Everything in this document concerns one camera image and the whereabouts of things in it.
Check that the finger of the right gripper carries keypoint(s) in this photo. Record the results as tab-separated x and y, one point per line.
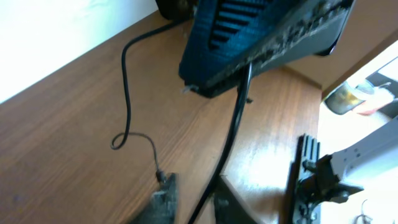
229	35

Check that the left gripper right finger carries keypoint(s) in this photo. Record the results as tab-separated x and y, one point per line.
228	205

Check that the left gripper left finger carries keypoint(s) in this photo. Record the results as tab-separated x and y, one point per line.
162	206

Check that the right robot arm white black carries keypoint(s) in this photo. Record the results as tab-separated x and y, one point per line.
321	179

